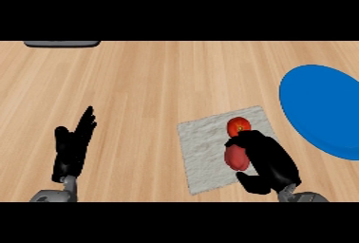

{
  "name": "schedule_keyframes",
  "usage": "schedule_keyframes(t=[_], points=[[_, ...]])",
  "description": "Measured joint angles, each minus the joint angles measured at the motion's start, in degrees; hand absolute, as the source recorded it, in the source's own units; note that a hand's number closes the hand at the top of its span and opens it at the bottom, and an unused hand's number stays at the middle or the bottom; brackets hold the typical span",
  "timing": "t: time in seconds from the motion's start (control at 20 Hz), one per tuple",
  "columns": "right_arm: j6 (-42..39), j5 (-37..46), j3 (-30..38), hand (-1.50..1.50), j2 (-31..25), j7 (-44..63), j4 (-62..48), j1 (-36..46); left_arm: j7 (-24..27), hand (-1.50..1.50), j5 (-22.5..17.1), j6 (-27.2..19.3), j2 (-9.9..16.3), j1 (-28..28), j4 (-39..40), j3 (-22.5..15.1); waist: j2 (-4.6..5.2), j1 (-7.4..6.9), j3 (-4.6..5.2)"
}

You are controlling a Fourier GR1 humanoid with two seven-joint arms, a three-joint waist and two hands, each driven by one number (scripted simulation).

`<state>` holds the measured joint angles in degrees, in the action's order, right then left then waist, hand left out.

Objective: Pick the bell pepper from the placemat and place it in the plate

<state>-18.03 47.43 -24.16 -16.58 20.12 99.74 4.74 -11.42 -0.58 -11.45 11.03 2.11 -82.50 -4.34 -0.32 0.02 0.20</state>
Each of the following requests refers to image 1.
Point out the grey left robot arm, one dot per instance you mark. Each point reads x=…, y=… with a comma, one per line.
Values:
x=58, y=193

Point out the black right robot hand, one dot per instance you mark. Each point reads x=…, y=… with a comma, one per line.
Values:
x=269, y=159

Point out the blue plate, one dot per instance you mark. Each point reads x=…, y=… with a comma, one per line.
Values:
x=322, y=110

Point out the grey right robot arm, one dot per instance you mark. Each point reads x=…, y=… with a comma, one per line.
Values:
x=299, y=196

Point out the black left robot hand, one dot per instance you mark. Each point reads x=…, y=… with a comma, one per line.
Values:
x=70, y=152

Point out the dark grey flat appliance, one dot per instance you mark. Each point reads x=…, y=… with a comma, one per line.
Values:
x=62, y=43

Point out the pale grey placemat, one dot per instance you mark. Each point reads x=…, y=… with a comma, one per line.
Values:
x=206, y=152

